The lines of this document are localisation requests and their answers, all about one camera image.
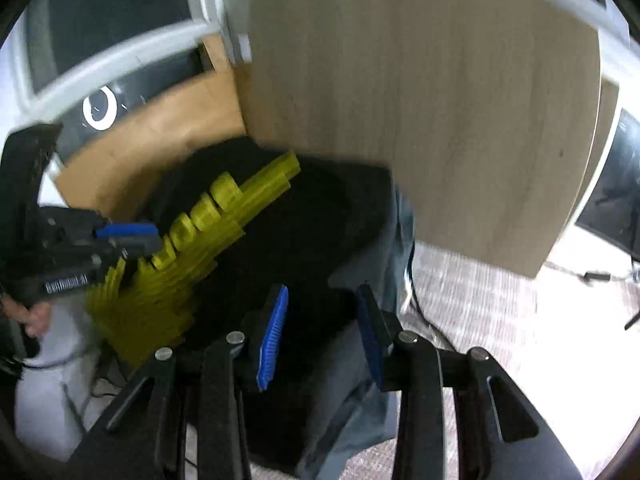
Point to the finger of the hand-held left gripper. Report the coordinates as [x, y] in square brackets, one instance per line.
[135, 247]
[127, 231]

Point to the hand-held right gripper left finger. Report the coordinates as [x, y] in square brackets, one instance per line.
[272, 340]

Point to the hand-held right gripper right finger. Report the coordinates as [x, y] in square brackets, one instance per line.
[374, 345]

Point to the pile of clothes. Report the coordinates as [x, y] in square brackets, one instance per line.
[350, 430]

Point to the black garment with yellow print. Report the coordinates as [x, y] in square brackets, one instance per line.
[310, 220]

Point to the person's left hand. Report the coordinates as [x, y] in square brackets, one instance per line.
[30, 317]

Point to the pine wood board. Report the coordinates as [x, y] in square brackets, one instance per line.
[150, 135]

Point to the checkered woven mat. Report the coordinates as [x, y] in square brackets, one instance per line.
[480, 310]

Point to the light wooden panel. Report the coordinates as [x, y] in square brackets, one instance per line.
[425, 110]

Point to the white window frame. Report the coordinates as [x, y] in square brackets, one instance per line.
[100, 58]

